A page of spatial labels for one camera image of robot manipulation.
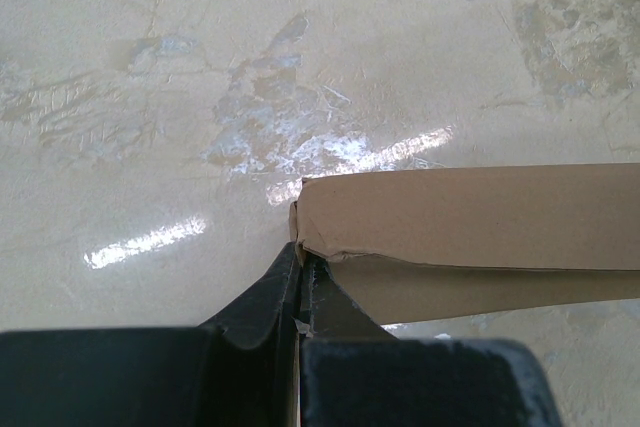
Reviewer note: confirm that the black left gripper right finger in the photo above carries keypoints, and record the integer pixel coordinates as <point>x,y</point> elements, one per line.
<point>355,373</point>

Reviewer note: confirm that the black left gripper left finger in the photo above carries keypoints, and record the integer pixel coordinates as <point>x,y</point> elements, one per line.
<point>235,369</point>

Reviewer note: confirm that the brown cardboard box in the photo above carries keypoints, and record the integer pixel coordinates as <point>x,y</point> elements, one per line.
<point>422,245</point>

